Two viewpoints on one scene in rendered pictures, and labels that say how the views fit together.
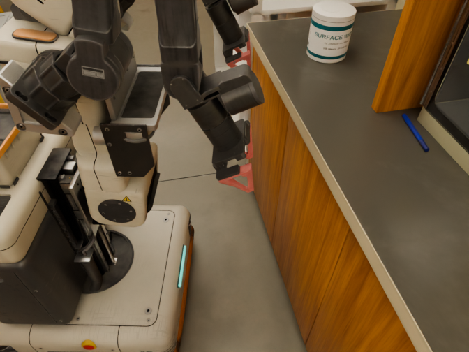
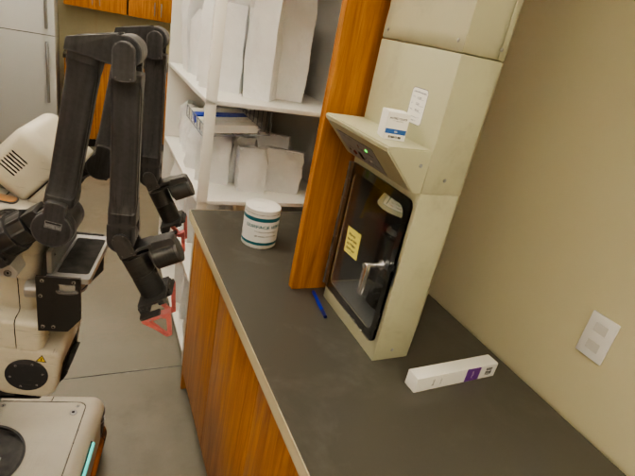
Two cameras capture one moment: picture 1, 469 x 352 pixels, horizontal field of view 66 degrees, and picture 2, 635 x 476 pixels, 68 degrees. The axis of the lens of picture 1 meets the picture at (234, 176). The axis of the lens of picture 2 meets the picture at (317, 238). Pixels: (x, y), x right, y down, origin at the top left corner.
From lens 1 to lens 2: 51 cm
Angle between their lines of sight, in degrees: 26
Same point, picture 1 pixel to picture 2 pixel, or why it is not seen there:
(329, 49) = (258, 236)
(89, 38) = (57, 202)
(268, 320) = not seen: outside the picture
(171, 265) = (73, 463)
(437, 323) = (304, 430)
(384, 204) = (283, 353)
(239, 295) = not seen: outside the picture
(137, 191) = (56, 350)
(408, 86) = (315, 268)
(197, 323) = not seen: outside the picture
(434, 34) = (327, 229)
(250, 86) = (173, 246)
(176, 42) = (121, 211)
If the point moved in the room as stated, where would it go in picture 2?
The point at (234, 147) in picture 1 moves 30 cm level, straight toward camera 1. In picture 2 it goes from (158, 295) to (141, 388)
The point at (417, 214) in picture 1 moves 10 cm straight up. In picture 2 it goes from (307, 360) to (314, 328)
